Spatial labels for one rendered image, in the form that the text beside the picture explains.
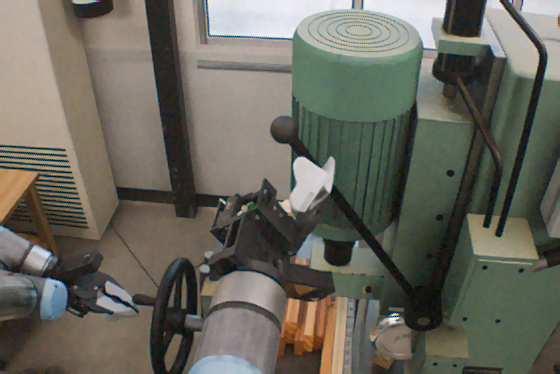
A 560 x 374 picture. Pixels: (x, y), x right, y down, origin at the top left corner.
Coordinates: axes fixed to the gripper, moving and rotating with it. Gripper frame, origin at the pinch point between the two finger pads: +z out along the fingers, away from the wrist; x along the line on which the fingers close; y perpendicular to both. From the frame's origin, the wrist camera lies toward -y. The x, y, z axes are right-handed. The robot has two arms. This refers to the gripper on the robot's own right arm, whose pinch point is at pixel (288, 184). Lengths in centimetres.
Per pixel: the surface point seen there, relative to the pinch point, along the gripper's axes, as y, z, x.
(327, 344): -35.8, 2.1, 17.6
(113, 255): -50, 99, 155
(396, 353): -39.8, -1.3, 5.3
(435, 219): -19.9, 5.3, -12.2
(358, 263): -27.9, 11.4, 6.5
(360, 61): 8.5, 3.9, -16.6
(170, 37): 7, 129, 72
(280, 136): 8.3, -3.4, -5.6
